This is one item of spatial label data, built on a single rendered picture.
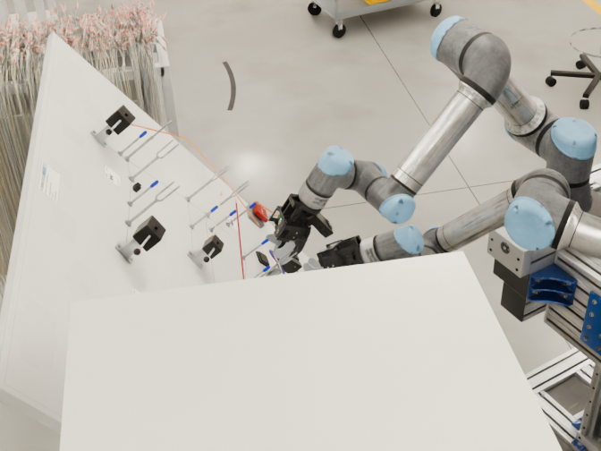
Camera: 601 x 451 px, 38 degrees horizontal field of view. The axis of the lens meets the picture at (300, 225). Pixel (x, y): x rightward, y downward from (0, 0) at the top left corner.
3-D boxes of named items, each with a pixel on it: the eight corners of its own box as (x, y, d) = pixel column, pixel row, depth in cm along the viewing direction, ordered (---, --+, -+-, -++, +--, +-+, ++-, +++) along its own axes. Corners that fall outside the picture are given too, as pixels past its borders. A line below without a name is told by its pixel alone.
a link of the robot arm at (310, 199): (326, 179, 216) (337, 202, 210) (317, 192, 218) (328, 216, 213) (301, 174, 212) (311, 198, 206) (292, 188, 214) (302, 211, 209)
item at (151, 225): (105, 262, 165) (139, 235, 163) (119, 239, 175) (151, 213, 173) (122, 279, 166) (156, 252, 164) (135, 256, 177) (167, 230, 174)
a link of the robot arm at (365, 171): (388, 206, 214) (354, 202, 207) (364, 184, 222) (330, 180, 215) (402, 178, 211) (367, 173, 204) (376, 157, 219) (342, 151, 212)
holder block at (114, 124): (80, 141, 188) (110, 115, 186) (95, 127, 199) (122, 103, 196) (96, 157, 190) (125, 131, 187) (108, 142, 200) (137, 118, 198)
